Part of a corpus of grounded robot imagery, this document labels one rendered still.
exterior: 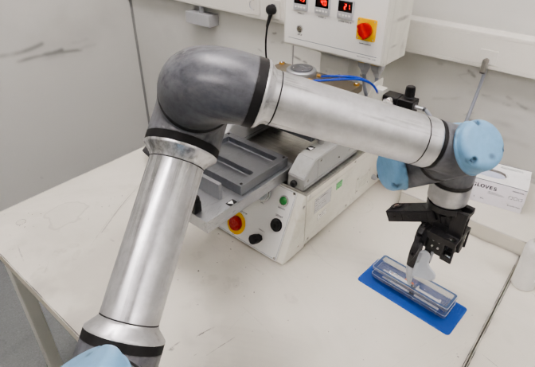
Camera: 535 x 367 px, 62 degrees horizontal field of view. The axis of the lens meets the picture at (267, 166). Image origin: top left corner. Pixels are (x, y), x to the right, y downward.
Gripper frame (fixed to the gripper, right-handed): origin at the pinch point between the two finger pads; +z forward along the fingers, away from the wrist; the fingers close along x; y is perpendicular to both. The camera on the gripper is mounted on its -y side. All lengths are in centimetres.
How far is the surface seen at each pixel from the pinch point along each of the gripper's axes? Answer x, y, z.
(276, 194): -8.3, -35.0, -6.4
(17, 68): -14, -188, 0
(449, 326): -2.3, 10.6, 8.1
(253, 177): -16.9, -34.4, -15.9
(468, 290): 10.5, 9.3, 8.1
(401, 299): -3.0, -0.5, 8.2
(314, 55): 57, -77, -17
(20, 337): -61, -125, 84
